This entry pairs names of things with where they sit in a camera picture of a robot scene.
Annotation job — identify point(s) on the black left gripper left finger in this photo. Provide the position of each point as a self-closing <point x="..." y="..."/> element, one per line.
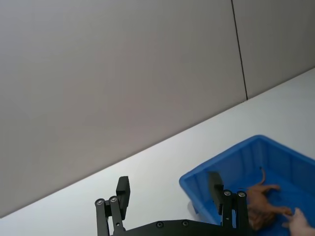
<point x="122" y="196"/>

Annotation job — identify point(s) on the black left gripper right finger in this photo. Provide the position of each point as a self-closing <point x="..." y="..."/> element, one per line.
<point x="216" y="191"/>

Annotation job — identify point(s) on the orange toy animal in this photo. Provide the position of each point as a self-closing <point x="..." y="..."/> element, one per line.
<point x="261" y="204"/>

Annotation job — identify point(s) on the person's hand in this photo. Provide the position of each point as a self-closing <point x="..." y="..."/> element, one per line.
<point x="302" y="225"/>

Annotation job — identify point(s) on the blue plastic bin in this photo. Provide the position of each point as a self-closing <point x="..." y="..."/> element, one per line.
<point x="290" y="169"/>

